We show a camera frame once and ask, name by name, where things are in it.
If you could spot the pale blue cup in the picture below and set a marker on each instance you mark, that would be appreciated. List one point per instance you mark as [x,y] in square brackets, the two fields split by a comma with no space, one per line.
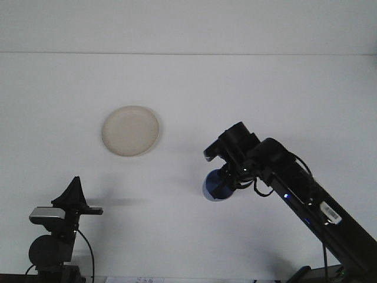
[207,184]

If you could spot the pale round plate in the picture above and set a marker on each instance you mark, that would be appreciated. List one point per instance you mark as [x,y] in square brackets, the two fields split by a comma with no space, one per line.
[129,131]

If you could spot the white printed paper sheet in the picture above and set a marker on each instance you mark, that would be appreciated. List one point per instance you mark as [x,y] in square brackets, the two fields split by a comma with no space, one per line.
[141,280]

